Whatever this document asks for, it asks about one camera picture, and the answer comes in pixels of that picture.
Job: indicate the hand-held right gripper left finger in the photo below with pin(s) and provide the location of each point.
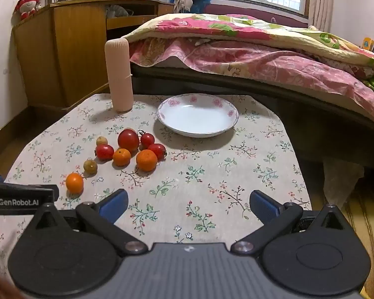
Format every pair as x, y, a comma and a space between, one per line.
113, 204

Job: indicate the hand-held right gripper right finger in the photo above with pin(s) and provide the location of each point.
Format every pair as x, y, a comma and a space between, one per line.
262, 205

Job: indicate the small orange tangerine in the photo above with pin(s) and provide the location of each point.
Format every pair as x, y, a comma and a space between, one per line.
122, 157
146, 160
74, 183

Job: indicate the small red tomato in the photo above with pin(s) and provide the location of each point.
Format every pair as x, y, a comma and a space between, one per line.
158, 150
105, 152
147, 139

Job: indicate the large red tomato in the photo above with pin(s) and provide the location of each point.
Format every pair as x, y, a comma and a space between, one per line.
128, 140

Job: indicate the white floral-rimmed plate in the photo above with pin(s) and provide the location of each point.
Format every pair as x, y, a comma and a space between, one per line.
196, 115

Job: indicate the floral tablecloth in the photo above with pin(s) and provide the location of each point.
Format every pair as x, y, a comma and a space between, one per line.
205, 168

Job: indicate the translucent plastic bag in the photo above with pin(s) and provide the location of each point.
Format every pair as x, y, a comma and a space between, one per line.
342, 180

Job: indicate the pink ribbed cylinder container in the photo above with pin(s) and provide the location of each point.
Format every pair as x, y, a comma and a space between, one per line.
120, 74

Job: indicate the pink floral bedsheet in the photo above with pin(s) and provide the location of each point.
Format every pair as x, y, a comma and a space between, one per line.
237, 62

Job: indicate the wooden cabinet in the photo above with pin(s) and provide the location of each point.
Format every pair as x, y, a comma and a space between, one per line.
74, 46

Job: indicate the red white stuffed toy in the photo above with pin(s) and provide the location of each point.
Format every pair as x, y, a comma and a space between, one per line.
28, 6

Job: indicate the yellow pink floral quilt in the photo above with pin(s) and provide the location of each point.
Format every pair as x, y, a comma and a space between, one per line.
237, 26

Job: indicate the grey cloth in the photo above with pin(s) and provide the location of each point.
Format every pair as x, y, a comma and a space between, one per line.
118, 11

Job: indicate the small yellow item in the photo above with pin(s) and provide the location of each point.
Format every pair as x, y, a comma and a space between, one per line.
367, 43

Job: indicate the beige curtain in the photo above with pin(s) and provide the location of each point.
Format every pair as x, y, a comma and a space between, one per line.
321, 0

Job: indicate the dark bed frame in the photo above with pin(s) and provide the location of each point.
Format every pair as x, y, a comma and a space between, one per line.
299, 118

